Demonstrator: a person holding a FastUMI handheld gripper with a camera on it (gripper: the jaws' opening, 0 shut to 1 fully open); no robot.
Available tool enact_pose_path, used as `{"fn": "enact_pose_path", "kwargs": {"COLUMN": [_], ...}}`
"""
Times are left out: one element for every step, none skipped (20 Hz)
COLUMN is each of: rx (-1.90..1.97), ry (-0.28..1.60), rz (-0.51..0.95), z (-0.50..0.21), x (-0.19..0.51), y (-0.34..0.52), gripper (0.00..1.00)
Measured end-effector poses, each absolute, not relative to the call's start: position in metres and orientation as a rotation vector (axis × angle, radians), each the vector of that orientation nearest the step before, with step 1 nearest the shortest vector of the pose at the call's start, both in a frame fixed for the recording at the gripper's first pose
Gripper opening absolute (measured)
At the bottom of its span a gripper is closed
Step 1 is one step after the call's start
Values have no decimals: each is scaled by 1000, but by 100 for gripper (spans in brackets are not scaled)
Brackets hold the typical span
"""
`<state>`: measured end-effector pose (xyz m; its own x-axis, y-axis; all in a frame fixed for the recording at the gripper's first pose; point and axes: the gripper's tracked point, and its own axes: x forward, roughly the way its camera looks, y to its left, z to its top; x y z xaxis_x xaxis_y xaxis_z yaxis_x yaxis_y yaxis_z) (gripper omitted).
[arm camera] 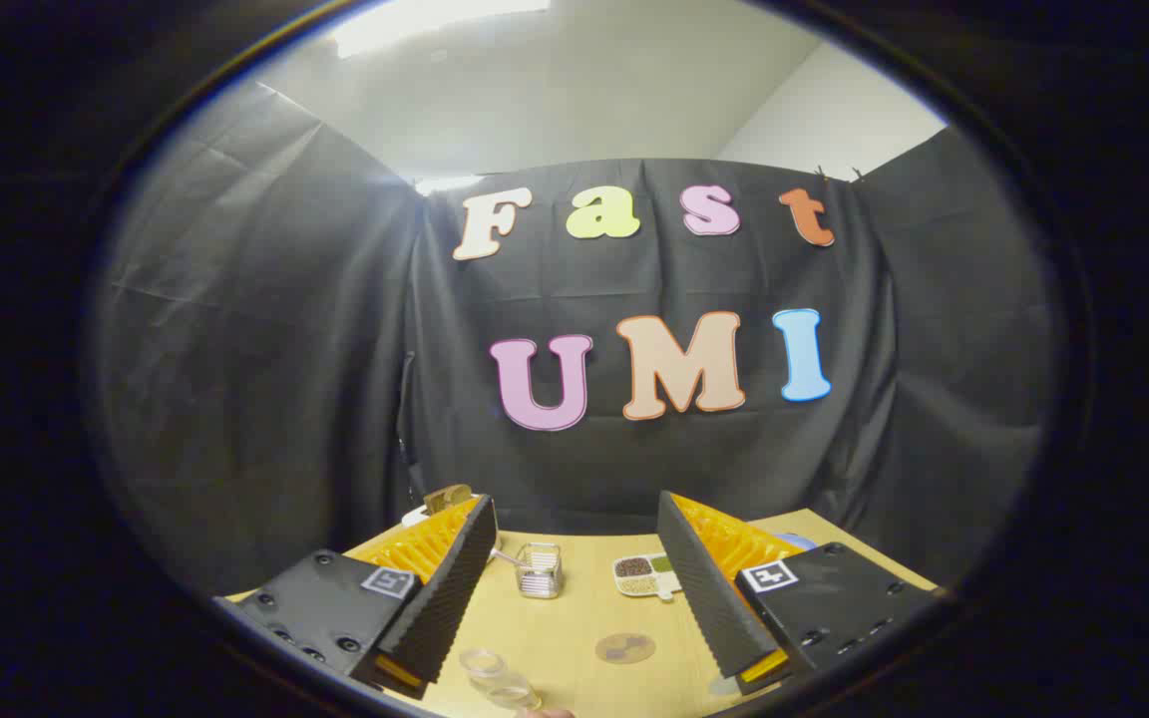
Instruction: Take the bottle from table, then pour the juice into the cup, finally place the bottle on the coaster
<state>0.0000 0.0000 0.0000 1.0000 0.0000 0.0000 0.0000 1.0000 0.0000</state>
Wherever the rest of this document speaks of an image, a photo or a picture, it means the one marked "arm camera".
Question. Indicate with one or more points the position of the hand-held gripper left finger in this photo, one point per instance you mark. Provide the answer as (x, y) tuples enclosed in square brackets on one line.
[(447, 598)]

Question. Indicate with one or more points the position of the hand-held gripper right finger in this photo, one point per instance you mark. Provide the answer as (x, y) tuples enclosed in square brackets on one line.
[(704, 588)]

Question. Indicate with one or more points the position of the clear glass cup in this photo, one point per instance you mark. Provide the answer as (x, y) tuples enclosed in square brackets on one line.
[(539, 572)]

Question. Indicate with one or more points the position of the clear bottle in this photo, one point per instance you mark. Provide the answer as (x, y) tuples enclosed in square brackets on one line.
[(501, 681)]

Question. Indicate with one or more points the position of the round brown coaster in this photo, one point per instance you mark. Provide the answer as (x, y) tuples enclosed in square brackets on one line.
[(624, 648)]

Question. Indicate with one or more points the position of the white divided dish with beans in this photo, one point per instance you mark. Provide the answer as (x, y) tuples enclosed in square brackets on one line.
[(640, 575)]

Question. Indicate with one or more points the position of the white object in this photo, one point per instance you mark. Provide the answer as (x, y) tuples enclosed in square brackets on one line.
[(414, 517)]

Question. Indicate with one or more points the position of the small wooden object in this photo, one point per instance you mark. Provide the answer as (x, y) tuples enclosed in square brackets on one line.
[(447, 496)]

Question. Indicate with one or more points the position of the blue plate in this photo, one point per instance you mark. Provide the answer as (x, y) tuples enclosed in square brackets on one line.
[(798, 541)]

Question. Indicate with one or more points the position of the wooden table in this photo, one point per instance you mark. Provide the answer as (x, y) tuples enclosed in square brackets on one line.
[(574, 623)]

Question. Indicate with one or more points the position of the black backdrop cloth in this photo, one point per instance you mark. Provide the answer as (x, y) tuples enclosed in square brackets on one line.
[(285, 349)]

